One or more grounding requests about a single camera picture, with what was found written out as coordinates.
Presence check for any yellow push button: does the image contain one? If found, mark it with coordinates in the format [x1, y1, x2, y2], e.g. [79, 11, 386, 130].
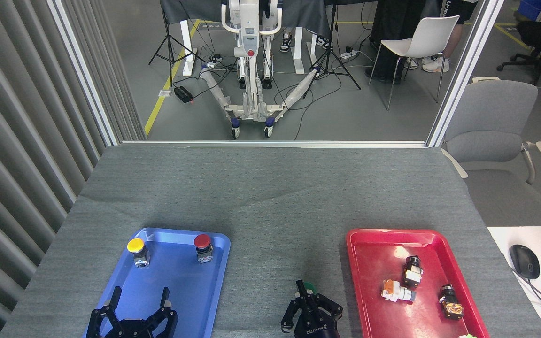
[127, 238, 151, 269]

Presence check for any blue plastic tray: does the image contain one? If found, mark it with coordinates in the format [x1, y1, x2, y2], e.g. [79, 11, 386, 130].
[83, 228, 231, 338]

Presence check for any white stand on wheels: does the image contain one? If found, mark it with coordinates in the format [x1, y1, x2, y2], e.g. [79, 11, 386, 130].
[200, 0, 320, 139]

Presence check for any white plastic chair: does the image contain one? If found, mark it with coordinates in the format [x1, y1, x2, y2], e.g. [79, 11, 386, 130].
[368, 15, 460, 111]

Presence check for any grey slatted panel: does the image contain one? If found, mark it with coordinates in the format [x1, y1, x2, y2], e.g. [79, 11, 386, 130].
[0, 0, 147, 338]

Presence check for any person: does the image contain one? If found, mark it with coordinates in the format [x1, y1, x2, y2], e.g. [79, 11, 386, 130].
[364, 0, 442, 85]
[422, 0, 480, 73]

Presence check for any black tripod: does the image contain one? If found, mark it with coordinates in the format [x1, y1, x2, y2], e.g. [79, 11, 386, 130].
[148, 0, 205, 88]
[302, 0, 362, 99]

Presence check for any grey felt table cover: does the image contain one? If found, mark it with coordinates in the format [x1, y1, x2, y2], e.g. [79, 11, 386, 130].
[0, 143, 541, 338]

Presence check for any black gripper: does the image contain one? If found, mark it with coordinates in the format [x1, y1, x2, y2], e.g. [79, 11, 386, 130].
[281, 280, 344, 338]
[86, 286, 178, 338]

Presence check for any black power box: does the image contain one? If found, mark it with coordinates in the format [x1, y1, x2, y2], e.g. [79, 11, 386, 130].
[173, 85, 194, 103]

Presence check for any silver frame post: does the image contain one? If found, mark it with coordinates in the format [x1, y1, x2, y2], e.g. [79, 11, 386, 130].
[426, 0, 506, 147]
[47, 0, 121, 146]

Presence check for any white and orange switch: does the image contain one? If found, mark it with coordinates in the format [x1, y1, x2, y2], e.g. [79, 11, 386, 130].
[381, 280, 417, 303]

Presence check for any red plastic tray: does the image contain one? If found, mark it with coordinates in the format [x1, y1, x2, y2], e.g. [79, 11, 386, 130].
[346, 229, 490, 338]

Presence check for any silver frame rail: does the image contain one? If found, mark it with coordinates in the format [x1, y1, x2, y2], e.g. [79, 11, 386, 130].
[120, 140, 428, 149]

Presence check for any grey office chair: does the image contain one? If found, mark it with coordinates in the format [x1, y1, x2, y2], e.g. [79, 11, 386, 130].
[441, 76, 541, 226]

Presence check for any black knob switch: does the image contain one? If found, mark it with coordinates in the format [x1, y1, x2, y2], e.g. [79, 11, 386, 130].
[402, 256, 424, 288]

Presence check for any black computer mouse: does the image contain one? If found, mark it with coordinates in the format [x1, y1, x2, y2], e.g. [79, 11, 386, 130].
[509, 244, 541, 280]

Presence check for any black and orange switch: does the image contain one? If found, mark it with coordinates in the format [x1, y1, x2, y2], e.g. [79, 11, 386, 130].
[439, 284, 464, 320]

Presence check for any red push button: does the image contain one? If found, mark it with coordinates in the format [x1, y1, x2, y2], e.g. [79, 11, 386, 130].
[193, 234, 214, 263]

